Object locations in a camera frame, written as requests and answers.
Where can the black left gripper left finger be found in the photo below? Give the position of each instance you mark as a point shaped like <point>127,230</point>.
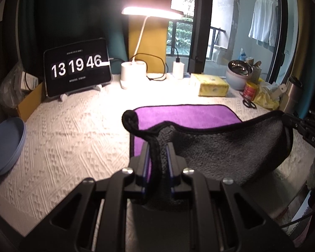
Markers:
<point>141,167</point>

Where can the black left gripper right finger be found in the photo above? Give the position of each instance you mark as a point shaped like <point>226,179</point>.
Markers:
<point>180,175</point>

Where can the purple and grey towel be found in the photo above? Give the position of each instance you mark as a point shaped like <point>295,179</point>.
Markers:
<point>245,151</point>

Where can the steel thermos bottle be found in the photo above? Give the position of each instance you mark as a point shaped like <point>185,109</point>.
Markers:
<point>291,97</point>

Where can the yellow wet wipes pack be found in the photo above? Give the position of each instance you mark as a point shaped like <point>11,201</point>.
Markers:
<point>263,96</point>

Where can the white knitted table cloth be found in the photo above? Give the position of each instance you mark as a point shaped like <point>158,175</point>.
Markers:
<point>84,137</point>

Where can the red and yellow can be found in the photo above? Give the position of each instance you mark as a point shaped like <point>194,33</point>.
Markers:
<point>250,90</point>

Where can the steel bowl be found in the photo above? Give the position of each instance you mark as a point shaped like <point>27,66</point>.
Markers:
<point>240,68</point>

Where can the white pot under bowl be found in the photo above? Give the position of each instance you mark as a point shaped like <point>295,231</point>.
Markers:
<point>236,82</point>

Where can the white hanging shirt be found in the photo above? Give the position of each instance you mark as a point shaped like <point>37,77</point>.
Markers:
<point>264,22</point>

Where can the black tablet showing clock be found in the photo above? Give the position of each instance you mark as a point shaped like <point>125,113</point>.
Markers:
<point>76,66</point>

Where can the cardboard box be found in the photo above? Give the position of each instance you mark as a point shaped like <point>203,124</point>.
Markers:
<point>31,102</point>

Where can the blue plastic plate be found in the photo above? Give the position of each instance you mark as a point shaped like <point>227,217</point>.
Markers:
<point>12,140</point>

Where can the clear plastic bag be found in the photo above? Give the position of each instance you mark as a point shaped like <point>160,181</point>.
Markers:
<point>11,94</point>

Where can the yellow curtain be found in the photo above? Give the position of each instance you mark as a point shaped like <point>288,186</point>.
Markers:
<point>152,48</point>

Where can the dark green curtain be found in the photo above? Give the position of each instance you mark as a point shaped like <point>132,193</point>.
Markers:
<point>46,24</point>

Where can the white charger with cable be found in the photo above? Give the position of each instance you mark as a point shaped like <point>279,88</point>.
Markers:
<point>178,67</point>

